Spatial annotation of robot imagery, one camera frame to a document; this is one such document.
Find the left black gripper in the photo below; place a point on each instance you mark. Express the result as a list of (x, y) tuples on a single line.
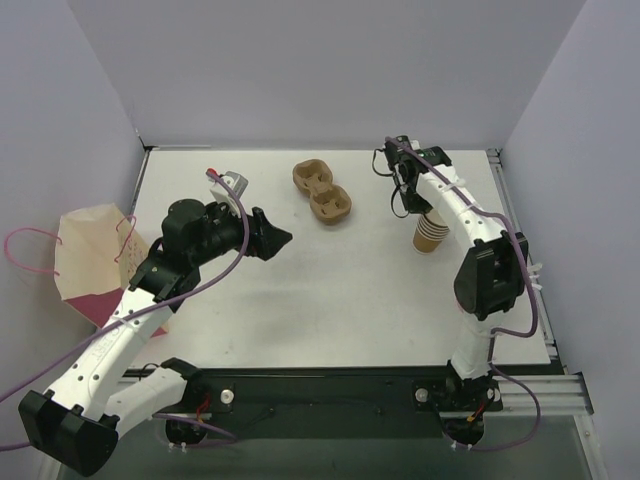
[(256, 232)]

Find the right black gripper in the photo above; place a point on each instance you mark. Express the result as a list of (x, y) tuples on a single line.
[(413, 201)]

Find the stack of brown paper cups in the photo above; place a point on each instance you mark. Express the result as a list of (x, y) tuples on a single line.
[(431, 230)]

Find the cream and pink paper bag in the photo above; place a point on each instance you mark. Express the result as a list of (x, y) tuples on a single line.
[(97, 252)]

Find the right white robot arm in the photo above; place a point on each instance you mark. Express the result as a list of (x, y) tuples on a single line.
[(493, 273)]

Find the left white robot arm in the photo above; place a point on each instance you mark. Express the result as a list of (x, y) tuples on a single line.
[(79, 419)]

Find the brown pulp cup carrier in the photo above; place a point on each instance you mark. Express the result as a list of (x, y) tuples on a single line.
[(329, 202)]

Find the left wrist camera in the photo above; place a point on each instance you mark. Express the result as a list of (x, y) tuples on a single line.
[(227, 187)]

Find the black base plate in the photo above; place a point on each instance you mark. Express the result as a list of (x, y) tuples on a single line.
[(331, 404)]

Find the aluminium frame rail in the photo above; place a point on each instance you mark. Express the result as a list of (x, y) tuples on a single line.
[(548, 389)]

